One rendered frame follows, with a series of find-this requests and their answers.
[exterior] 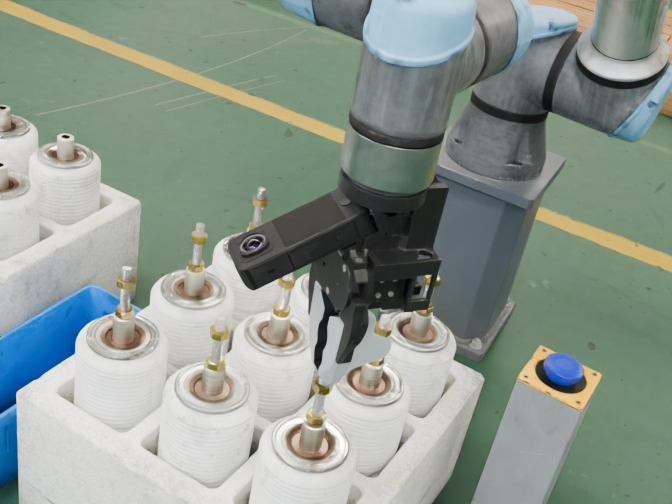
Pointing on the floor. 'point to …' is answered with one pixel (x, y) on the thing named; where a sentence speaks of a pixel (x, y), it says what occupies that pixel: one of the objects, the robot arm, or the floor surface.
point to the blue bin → (42, 357)
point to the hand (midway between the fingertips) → (319, 370)
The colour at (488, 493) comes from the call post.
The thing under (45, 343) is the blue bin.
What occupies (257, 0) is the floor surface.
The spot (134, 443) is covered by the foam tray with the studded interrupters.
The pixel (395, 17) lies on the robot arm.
